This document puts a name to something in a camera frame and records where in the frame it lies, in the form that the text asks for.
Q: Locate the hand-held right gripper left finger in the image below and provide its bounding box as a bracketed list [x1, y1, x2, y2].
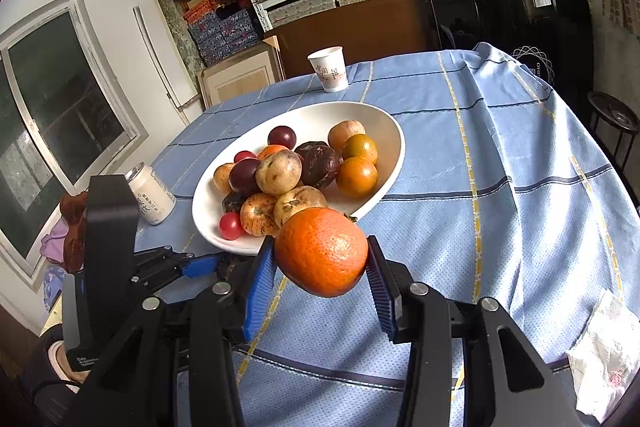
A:
[75, 237, 276, 427]

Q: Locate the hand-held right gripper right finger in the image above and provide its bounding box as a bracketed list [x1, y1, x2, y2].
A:
[366, 235, 586, 427]

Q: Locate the brown cloth bundle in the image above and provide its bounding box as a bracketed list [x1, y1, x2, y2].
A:
[60, 192, 91, 273]

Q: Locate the white paper cup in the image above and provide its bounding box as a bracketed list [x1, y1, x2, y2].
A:
[307, 46, 349, 94]

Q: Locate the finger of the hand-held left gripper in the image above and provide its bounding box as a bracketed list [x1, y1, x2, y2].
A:
[131, 246, 223, 295]

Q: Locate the marble slab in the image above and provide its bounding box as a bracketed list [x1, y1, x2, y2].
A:
[156, 0, 207, 75]

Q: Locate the person's left hand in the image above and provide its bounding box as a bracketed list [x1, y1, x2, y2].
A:
[47, 339, 91, 383]

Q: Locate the white oval plate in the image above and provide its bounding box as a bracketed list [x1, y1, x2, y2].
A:
[192, 102, 405, 257]

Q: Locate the pile of blue printed boxes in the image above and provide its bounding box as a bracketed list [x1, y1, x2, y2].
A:
[182, 0, 263, 65]

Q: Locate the white slat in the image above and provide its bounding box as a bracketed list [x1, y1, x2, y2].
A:
[132, 6, 198, 108]

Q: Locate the greenish orange mandarin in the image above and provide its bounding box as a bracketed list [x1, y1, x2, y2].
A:
[342, 134, 379, 164]

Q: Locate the wooden picture frame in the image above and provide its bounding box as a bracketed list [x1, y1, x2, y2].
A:
[196, 36, 286, 110]

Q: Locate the white beverage can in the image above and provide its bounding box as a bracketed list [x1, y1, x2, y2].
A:
[125, 162, 177, 226]

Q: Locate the brown wooden board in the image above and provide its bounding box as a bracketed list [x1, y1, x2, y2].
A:
[265, 0, 441, 80]

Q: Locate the striped tan fruit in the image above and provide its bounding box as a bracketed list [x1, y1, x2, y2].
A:
[240, 192, 280, 237]
[213, 163, 236, 194]

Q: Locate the black glossy panel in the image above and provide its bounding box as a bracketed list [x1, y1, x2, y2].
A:
[427, 0, 596, 108]

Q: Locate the yellow speckled fruit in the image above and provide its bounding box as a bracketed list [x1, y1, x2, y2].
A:
[255, 150, 303, 196]

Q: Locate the black round stool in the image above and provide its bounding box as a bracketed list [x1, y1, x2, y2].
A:
[586, 91, 640, 178]

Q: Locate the pale tan round fruit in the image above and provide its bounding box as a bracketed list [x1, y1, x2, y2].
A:
[273, 186, 331, 228]

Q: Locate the crumpled white tissue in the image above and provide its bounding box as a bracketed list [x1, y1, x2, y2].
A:
[566, 289, 636, 418]

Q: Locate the blue plaid tablecloth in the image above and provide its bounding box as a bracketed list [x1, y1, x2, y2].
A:
[127, 42, 640, 427]

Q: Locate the white framed window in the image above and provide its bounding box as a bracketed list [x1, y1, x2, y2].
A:
[0, 0, 148, 290]

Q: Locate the dark red plum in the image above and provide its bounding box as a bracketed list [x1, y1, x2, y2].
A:
[267, 125, 298, 148]
[228, 157, 262, 196]

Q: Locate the pale pink cloth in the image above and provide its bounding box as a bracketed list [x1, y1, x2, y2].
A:
[41, 219, 68, 265]

